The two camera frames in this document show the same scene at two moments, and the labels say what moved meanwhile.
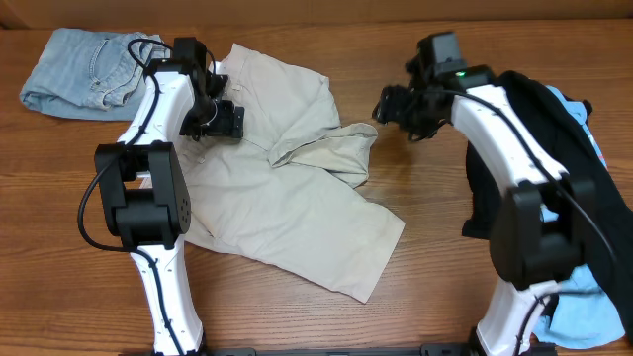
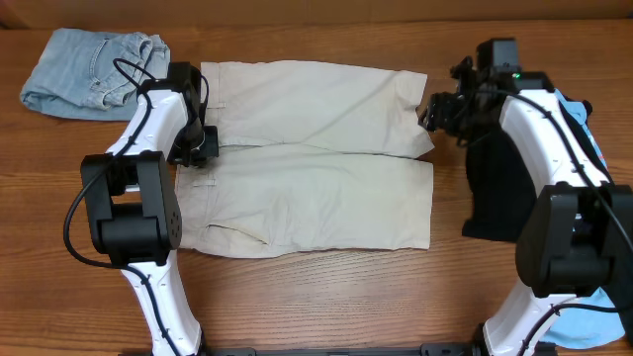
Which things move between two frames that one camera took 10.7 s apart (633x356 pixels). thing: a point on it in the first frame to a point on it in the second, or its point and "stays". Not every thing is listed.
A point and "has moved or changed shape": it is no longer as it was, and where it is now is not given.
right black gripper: x=395 y=110 to x=441 y=117
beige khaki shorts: x=290 y=190 has moved or changed shape
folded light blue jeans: x=91 y=74 stays
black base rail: x=425 y=350 stays
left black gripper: x=226 y=121 to x=199 y=149
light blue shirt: x=584 y=316 stays
